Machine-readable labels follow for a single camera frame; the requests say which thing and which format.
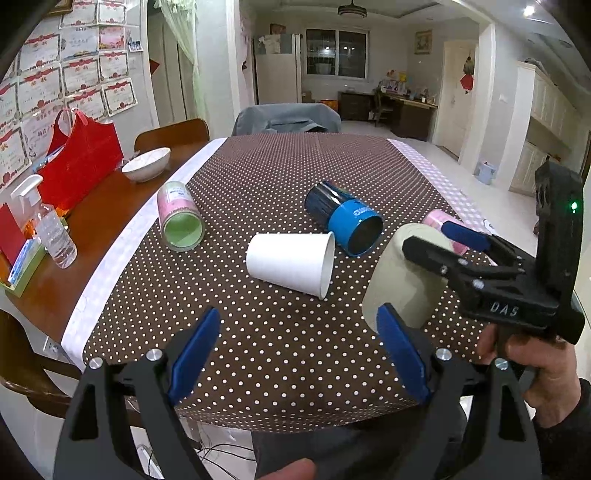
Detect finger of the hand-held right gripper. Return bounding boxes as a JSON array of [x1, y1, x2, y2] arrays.
[[402, 237, 469, 280], [441, 220, 525, 269]]

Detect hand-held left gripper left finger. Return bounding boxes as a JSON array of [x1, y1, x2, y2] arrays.
[[53, 306, 221, 480]]

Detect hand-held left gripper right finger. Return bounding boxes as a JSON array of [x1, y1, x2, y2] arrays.
[[376, 302, 542, 480]]

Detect beige green cup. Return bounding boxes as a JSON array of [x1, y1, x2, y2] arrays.
[[362, 209, 469, 332]]

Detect person's right forearm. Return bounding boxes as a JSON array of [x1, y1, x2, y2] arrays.
[[526, 377, 591, 480]]

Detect blue paper cup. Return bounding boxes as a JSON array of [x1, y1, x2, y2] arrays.
[[305, 181, 385, 257]]

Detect white paper cup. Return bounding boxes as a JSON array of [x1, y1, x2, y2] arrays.
[[246, 231, 336, 301]]

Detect pink and green paper cup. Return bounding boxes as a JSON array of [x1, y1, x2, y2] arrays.
[[157, 181, 205, 252]]

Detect person's right hand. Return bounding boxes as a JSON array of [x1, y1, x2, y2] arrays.
[[477, 318, 581, 431]]

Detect person's left hand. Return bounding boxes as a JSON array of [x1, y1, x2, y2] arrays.
[[256, 460, 319, 480]]

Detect brown polka dot tablecloth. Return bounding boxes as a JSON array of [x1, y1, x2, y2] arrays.
[[62, 134, 513, 432]]

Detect person's dark pants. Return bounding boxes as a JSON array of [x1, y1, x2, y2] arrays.
[[252, 406, 467, 480]]

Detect dark wooden desk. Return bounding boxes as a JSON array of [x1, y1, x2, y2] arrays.
[[339, 90, 438, 142]]

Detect white door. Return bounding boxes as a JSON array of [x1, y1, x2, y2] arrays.
[[442, 41, 477, 158]]

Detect white cabinet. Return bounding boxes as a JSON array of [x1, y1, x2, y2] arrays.
[[509, 60, 591, 199]]

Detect red hanging door ornament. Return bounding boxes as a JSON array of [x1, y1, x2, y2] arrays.
[[461, 55, 476, 94]]

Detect wooden table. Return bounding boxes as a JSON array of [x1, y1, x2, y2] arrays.
[[0, 138, 218, 342]]

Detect wooden chair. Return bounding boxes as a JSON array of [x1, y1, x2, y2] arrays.
[[0, 309, 141, 428], [134, 118, 211, 153]]

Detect clear spray bottle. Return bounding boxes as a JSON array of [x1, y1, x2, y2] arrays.
[[10, 174, 77, 269]]

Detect green tissue box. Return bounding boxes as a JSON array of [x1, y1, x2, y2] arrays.
[[0, 237, 47, 296]]

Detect grey covered chair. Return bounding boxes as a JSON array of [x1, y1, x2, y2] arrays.
[[231, 104, 342, 137]]

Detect white bowl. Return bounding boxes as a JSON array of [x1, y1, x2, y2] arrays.
[[121, 148, 171, 182]]

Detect window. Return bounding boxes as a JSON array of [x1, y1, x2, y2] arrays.
[[305, 28, 370, 78]]

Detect red box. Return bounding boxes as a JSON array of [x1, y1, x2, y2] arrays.
[[0, 203, 27, 261]]

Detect red bag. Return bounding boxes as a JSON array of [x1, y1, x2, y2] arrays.
[[36, 108, 124, 212]]

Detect white refrigerator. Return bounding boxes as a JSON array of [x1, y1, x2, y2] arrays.
[[254, 32, 303, 106]]

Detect ceiling lamp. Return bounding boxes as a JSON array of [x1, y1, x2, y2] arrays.
[[337, 0, 368, 19]]

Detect green sheer curtain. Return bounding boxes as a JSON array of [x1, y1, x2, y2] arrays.
[[154, 0, 208, 126]]

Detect black floor cables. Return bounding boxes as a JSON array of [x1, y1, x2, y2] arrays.
[[136, 431, 257, 480]]

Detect wall of award certificates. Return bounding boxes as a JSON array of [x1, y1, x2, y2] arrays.
[[0, 0, 140, 188]]

